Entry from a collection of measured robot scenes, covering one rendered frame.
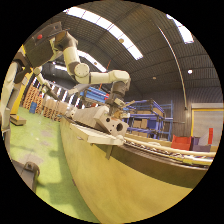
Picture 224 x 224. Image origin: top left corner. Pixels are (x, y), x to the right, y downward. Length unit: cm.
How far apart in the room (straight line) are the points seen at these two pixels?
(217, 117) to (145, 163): 1181
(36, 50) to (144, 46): 934
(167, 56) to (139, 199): 992
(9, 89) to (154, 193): 87
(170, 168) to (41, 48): 87
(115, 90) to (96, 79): 12
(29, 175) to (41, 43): 103
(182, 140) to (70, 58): 128
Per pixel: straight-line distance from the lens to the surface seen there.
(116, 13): 932
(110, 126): 58
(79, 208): 96
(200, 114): 1131
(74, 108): 682
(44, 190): 106
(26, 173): 95
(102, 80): 47
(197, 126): 1092
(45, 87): 107
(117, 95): 45
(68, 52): 51
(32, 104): 724
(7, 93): 66
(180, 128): 1077
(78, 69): 43
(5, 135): 83
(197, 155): 67
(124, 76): 50
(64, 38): 54
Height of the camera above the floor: 84
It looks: 11 degrees up
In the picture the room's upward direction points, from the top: 15 degrees clockwise
